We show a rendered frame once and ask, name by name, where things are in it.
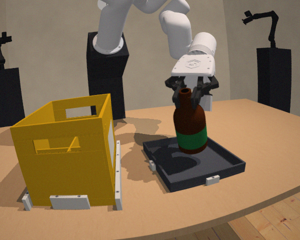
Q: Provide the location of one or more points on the yellow crate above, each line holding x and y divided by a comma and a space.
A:
68, 156

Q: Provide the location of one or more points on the brown glass bottle with green label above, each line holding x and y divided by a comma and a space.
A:
190, 125

